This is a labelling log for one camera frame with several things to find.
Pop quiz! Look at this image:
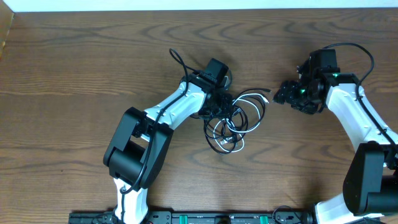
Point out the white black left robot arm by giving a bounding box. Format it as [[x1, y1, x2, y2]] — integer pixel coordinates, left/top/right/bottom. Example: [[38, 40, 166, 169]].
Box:
[[103, 77, 231, 223]]

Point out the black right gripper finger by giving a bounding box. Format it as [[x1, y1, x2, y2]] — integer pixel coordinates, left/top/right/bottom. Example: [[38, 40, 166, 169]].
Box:
[[272, 93, 289, 105], [278, 81, 292, 95]]

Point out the black USB cable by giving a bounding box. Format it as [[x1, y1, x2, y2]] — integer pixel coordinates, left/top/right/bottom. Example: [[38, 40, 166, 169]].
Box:
[[191, 88, 272, 156]]

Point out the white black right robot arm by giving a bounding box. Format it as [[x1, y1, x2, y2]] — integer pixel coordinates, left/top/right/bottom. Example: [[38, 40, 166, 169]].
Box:
[[273, 73, 397, 223]]

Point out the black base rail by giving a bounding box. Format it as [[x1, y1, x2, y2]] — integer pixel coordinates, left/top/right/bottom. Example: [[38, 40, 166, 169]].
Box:
[[68, 207, 383, 224]]

